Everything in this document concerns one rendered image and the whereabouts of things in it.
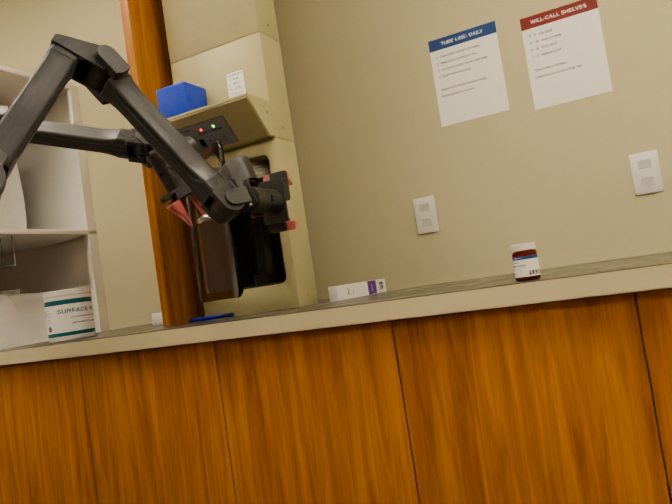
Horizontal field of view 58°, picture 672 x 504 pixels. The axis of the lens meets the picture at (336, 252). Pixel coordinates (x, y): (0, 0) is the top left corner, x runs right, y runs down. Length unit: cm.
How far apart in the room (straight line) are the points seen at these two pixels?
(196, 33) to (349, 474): 129
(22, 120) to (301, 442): 85
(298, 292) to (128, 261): 112
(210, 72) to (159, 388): 89
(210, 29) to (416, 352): 113
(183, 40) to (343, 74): 54
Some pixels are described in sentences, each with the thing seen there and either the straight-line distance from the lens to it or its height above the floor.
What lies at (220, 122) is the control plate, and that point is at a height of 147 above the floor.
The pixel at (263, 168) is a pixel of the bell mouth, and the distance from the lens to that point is 176.
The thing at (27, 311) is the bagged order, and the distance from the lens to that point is 264.
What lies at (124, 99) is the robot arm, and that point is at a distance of 135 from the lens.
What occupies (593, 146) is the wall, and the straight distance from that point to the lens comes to 187.
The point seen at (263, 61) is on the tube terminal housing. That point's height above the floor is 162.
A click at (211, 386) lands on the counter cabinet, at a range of 149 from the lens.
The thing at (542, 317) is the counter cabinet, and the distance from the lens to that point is 117.
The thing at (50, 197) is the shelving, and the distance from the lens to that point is 293.
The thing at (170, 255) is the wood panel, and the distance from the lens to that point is 181.
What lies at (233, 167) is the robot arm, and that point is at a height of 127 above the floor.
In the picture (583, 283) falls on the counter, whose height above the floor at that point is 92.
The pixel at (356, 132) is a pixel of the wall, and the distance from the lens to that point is 205.
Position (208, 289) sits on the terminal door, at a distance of 173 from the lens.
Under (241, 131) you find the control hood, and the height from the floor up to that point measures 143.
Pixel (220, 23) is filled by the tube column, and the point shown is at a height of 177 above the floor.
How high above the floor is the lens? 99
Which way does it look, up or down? 3 degrees up
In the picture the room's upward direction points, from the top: 9 degrees counter-clockwise
